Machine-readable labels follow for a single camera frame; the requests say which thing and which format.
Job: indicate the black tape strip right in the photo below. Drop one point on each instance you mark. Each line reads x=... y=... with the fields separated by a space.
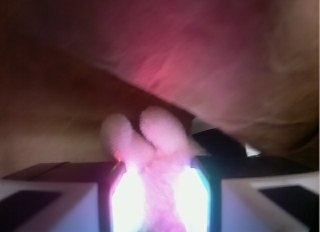
x=219 y=144

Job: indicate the pink plush bunny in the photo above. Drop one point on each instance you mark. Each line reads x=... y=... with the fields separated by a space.
x=159 y=152

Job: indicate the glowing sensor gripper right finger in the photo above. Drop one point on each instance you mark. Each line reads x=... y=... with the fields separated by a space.
x=258 y=193

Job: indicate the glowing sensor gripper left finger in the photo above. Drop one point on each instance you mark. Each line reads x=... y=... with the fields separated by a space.
x=92 y=196

